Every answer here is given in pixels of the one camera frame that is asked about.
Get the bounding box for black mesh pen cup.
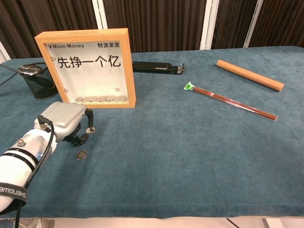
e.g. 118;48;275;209
18;62;59;101

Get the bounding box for black folding stand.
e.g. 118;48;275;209
132;61;186;76

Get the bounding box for metal spoon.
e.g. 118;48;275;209
0;61;43;86

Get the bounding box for blue table cloth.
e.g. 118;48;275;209
0;45;304;219

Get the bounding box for wooden rolling pin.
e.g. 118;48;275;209
216;59;285;92

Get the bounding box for white partition frame post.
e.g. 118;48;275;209
200;0;219;50
244;0;265;48
0;41;11;63
92;0;109;30

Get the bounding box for packaged red chopsticks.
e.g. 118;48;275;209
183;81;279;123

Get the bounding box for wooden coin box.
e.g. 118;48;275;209
34;28;137;109

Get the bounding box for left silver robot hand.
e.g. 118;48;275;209
34;101;95;146

